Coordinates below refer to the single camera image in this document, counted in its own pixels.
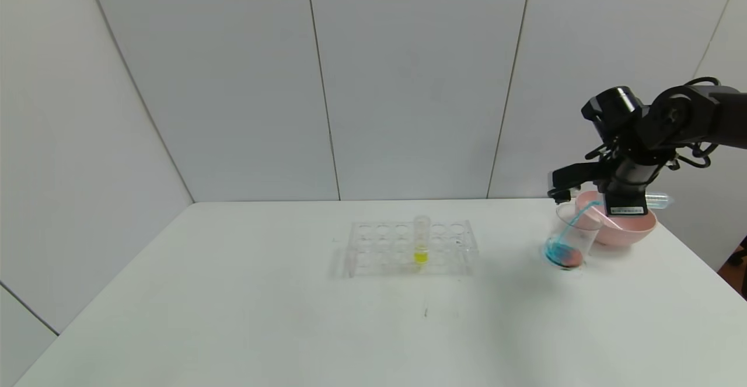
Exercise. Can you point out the pink bowl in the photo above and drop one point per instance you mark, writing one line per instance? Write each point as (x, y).
(633, 229)

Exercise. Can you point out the test tube with red pigment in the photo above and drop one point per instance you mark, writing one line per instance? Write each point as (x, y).
(610, 219)

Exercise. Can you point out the test tube with yellow pigment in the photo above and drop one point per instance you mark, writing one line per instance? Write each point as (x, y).
(421, 247)

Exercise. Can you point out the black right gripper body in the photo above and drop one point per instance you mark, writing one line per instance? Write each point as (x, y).
(626, 205)

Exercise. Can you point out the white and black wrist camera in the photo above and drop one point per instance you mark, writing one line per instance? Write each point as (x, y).
(575, 177)

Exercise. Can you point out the test tube with blue pigment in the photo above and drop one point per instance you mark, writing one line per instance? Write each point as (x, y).
(658, 201)

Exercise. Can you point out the clear plastic beaker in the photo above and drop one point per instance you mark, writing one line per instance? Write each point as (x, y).
(566, 247)

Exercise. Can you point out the clear plastic test tube rack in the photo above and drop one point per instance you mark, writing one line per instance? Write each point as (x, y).
(382, 253)

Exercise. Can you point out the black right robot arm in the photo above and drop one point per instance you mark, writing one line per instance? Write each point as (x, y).
(688, 115)

